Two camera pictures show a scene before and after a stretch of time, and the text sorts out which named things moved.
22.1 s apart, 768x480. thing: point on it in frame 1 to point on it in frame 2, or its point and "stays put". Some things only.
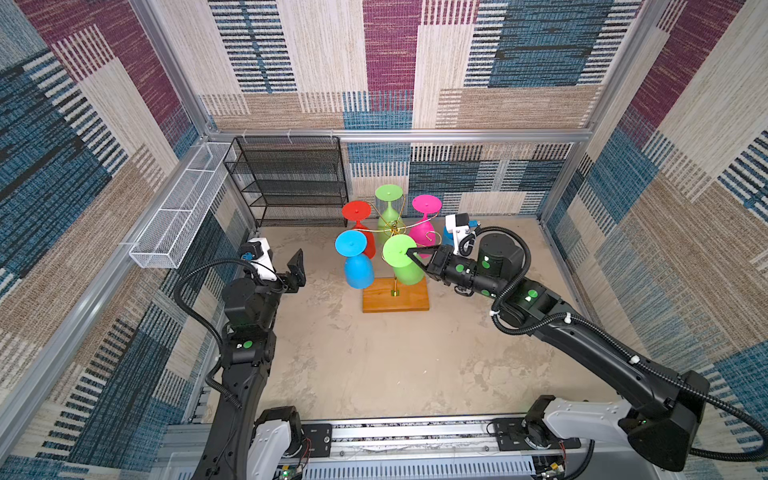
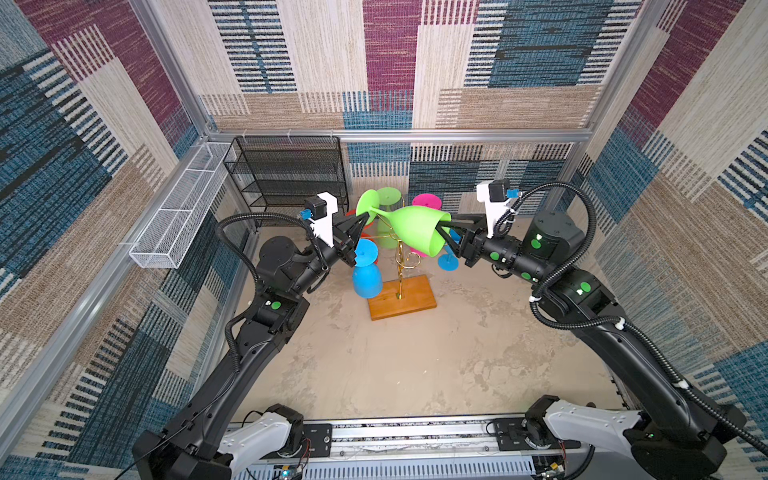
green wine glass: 388,220 stays put
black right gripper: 441,258 to 471,241
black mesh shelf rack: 290,182 stays put
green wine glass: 395,254 to 415,226
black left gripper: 289,286 to 342,247
